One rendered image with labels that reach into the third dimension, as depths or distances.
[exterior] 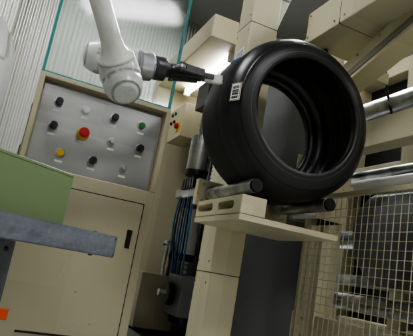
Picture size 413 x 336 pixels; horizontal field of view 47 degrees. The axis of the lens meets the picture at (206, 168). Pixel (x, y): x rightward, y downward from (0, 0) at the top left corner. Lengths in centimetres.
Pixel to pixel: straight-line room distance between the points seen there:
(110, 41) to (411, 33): 109
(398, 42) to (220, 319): 120
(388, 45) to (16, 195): 147
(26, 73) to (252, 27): 285
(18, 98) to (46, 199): 363
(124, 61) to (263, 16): 95
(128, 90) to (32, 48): 340
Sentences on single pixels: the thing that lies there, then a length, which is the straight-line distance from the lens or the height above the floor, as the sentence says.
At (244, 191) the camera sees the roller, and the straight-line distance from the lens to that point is 151.
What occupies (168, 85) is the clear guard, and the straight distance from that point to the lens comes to 214.
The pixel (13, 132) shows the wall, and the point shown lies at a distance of 444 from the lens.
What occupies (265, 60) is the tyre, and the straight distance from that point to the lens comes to 157.
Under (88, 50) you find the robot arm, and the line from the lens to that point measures 145.
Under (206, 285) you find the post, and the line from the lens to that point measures 181.
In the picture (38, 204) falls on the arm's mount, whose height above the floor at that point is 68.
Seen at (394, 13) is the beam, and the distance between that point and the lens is 194.
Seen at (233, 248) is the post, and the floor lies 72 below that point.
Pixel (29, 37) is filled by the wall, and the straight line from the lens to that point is 465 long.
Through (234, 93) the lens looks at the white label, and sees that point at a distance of 150.
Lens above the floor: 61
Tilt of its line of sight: 12 degrees up
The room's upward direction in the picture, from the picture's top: 10 degrees clockwise
